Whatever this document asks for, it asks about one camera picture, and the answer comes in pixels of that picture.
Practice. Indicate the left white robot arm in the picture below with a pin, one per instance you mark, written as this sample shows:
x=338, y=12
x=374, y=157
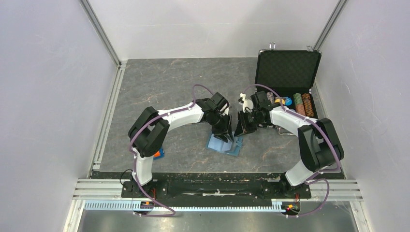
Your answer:
x=149, y=131

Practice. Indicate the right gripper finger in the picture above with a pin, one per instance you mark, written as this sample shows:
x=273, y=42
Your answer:
x=248, y=123
x=240, y=128

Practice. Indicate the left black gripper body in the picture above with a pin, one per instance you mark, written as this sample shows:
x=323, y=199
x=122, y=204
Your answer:
x=219, y=119

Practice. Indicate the black poker chip case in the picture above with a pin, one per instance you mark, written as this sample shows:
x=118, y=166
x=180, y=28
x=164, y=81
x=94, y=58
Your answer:
x=288, y=72

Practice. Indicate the left aluminium frame post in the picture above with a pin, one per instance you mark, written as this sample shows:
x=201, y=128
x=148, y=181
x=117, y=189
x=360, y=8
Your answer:
x=100, y=31

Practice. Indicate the white slotted cable duct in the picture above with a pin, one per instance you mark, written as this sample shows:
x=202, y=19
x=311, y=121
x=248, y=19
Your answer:
x=140, y=206

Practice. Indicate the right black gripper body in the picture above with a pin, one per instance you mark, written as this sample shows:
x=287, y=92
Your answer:
x=257, y=116

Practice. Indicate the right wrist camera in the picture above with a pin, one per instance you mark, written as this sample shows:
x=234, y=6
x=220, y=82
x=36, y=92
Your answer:
x=246, y=103

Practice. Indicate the right aluminium frame post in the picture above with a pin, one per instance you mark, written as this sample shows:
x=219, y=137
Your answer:
x=337, y=11

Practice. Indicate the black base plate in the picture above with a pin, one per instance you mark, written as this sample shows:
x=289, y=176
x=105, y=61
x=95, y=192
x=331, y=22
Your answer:
x=222, y=189

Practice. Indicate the aluminium frame post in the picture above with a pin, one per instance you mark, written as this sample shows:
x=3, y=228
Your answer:
x=100, y=31
x=337, y=11

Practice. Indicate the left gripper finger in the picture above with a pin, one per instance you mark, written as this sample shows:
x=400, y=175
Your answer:
x=229, y=133
x=220, y=131

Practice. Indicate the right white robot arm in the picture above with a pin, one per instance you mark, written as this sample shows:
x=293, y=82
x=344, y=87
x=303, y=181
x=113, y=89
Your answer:
x=319, y=145

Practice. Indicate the blue card holder wallet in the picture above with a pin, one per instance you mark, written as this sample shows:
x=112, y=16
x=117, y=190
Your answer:
x=229, y=148

